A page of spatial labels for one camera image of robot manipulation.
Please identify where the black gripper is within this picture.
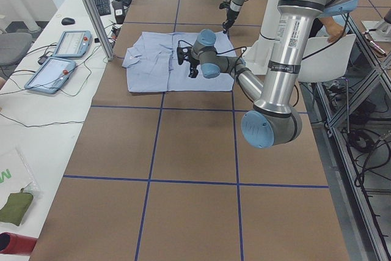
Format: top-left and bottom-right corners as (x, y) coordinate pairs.
(222, 9), (239, 34)
(187, 57), (200, 78)

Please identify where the light blue striped shirt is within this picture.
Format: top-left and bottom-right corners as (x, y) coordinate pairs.
(122, 32), (234, 93)

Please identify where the person in yellow shirt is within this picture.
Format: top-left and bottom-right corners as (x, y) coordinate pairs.
(309, 17), (346, 43)

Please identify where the black keyboard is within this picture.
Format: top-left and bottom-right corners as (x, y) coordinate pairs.
(93, 0), (111, 16)

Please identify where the upper blue teach pendant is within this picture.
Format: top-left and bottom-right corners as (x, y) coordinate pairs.
(53, 31), (92, 58)

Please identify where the blue teach pendant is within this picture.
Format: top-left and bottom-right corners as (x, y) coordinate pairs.
(24, 57), (76, 94)
(53, 31), (92, 58)

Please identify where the black computer mouse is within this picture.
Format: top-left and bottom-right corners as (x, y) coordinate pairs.
(61, 17), (75, 26)

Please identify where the lower blue teach pendant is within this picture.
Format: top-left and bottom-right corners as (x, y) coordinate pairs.
(24, 57), (76, 94)

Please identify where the clear plastic bag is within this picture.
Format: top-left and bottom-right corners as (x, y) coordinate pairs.
(1, 147), (42, 224)

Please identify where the folded green cloth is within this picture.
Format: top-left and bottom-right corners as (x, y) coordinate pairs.
(1, 192), (34, 226)

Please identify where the red cylinder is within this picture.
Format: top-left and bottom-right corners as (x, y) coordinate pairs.
(1, 232), (37, 256)

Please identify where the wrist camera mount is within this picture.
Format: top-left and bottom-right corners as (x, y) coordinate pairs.
(176, 46), (192, 65)
(219, 1), (230, 9)

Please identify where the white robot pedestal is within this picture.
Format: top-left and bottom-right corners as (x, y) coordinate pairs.
(244, 0), (280, 75)

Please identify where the aluminium frame post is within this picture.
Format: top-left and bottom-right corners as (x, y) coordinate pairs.
(82, 0), (114, 61)

